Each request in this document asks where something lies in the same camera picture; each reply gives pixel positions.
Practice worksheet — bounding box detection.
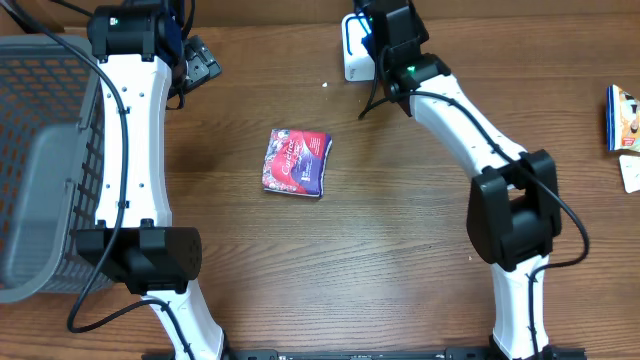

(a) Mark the yellow blue snack bag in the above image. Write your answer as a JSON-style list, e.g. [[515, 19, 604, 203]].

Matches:
[[605, 85, 639, 152]]

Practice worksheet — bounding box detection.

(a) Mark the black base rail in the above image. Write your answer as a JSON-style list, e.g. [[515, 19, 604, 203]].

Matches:
[[141, 346, 587, 360]]

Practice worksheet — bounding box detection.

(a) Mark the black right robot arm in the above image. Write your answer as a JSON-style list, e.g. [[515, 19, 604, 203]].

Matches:
[[354, 1, 562, 359]]

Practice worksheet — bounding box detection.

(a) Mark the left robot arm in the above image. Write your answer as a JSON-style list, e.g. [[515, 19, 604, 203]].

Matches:
[[76, 1, 227, 359]]

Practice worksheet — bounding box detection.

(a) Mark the white barcode scanner stand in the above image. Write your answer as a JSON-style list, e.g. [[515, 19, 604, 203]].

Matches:
[[341, 12, 375, 82]]

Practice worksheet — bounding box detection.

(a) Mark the grey plastic mesh basket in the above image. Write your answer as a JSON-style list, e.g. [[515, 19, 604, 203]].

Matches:
[[1, 35, 104, 303]]

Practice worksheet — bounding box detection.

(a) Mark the pink purple sanitary pad pack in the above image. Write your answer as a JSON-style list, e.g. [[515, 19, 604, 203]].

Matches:
[[262, 129, 332, 198]]

